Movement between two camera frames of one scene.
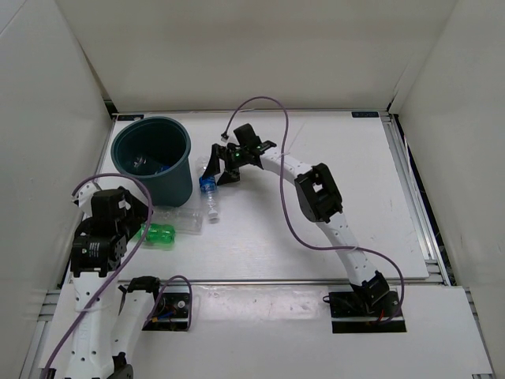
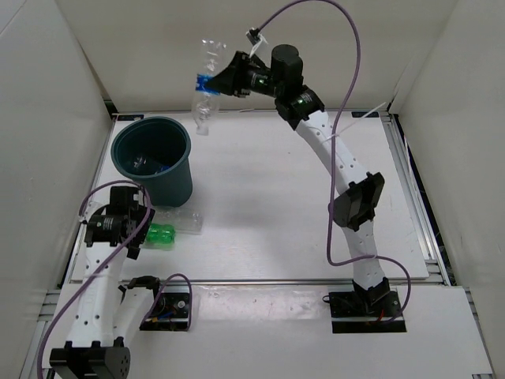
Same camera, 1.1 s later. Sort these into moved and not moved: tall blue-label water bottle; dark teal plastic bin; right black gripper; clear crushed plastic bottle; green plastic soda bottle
Moved: tall blue-label water bottle; right black gripper
Not moved: green plastic soda bottle; clear crushed plastic bottle; dark teal plastic bin
